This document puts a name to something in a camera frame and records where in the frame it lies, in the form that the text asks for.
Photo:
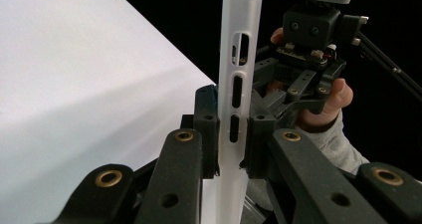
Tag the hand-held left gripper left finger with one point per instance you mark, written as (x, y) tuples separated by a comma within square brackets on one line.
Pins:
[(182, 171)]

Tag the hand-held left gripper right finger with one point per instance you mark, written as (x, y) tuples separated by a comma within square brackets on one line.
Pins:
[(305, 177)]

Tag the white board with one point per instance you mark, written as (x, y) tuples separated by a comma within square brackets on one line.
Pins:
[(66, 84)]

